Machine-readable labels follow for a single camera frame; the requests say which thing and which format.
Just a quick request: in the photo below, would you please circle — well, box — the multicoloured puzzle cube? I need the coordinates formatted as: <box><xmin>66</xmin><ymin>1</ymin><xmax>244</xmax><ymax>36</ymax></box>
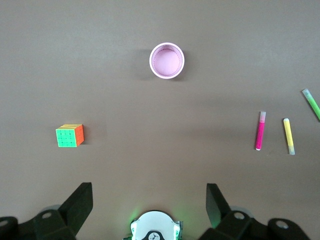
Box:
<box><xmin>55</xmin><ymin>123</ymin><xmax>85</xmax><ymax>148</ymax></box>

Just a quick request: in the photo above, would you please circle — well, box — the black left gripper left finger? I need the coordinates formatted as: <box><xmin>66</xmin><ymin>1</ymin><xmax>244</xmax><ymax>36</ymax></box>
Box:
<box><xmin>32</xmin><ymin>182</ymin><xmax>94</xmax><ymax>240</ymax></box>

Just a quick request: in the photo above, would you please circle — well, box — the green marker pen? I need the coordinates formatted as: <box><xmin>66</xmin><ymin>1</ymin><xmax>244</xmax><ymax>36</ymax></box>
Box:
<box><xmin>301</xmin><ymin>88</ymin><xmax>320</xmax><ymax>121</ymax></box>

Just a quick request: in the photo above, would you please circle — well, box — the pink plastic cup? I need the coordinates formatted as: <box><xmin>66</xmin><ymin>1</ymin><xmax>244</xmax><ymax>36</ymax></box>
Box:
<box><xmin>149</xmin><ymin>41</ymin><xmax>186</xmax><ymax>80</ymax></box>

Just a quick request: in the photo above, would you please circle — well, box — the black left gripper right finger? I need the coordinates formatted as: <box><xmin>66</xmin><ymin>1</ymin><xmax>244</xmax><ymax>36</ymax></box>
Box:
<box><xmin>199</xmin><ymin>183</ymin><xmax>270</xmax><ymax>240</ymax></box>

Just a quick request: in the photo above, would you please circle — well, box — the pink marker pen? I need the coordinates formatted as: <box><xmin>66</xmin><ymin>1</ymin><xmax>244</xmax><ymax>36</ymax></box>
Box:
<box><xmin>254</xmin><ymin>111</ymin><xmax>267</xmax><ymax>151</ymax></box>

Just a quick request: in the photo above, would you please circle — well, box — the yellow marker pen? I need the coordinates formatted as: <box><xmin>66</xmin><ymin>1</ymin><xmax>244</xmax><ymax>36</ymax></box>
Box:
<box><xmin>282</xmin><ymin>117</ymin><xmax>296</xmax><ymax>155</ymax></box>

